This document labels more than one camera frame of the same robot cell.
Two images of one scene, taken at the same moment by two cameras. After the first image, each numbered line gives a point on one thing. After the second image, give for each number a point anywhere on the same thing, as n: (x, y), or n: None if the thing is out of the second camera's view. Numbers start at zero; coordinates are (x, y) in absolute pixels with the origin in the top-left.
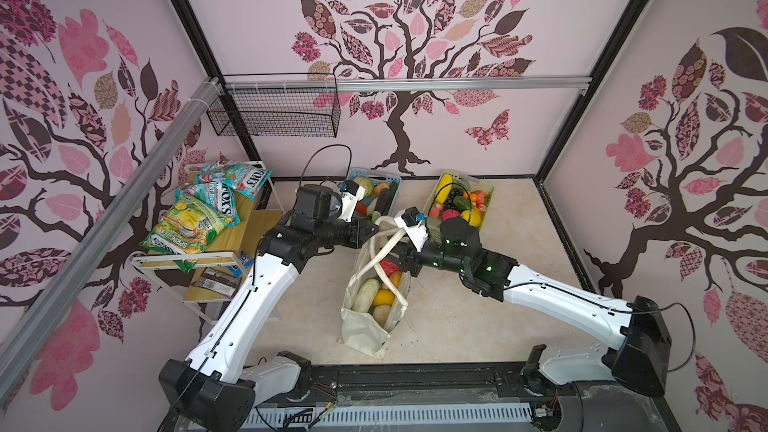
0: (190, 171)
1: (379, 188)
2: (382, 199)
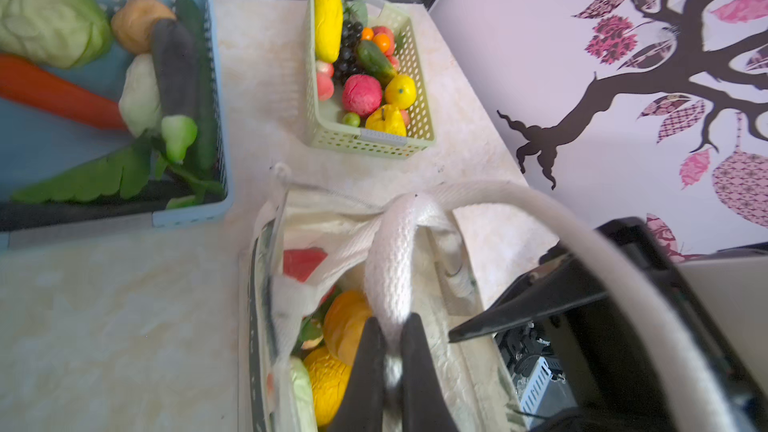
0: None
1: (132, 23)
2: (174, 69)
